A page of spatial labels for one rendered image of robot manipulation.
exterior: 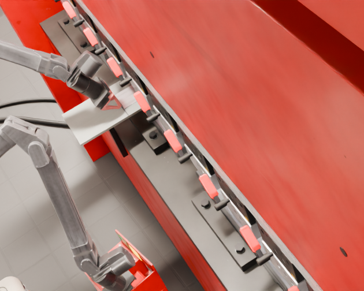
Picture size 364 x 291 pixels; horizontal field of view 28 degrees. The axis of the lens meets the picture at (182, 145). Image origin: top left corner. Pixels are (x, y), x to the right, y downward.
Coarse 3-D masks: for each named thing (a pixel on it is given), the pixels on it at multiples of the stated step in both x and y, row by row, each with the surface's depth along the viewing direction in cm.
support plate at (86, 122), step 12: (84, 108) 247; (96, 108) 245; (120, 108) 242; (132, 108) 240; (72, 120) 245; (84, 120) 243; (96, 120) 241; (108, 120) 240; (120, 120) 238; (84, 132) 239; (96, 132) 237
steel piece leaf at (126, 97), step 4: (128, 88) 247; (132, 88) 246; (120, 92) 247; (124, 92) 246; (128, 92) 246; (132, 92) 245; (116, 96) 246; (120, 96) 245; (124, 96) 245; (128, 96) 244; (132, 96) 244; (120, 100) 244; (124, 100) 243; (128, 100) 243; (132, 100) 242; (124, 104) 242; (128, 104) 242; (124, 108) 241
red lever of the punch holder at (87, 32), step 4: (88, 28) 236; (84, 32) 236; (88, 32) 235; (88, 36) 235; (92, 36) 235; (92, 40) 235; (96, 40) 236; (92, 44) 235; (96, 44) 235; (96, 48) 235; (100, 48) 235; (104, 48) 235; (96, 52) 235; (100, 52) 235
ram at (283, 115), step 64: (128, 0) 158; (192, 0) 110; (256, 0) 87; (192, 64) 135; (256, 64) 99; (320, 64) 78; (192, 128) 174; (256, 128) 119; (320, 128) 90; (256, 192) 148; (320, 192) 105; (320, 256) 128
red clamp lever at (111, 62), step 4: (108, 60) 222; (112, 60) 222; (112, 64) 222; (116, 64) 222; (112, 68) 222; (116, 68) 221; (116, 72) 221; (120, 72) 222; (116, 76) 222; (120, 76) 222; (124, 80) 221; (128, 80) 221; (120, 84) 221; (124, 84) 221
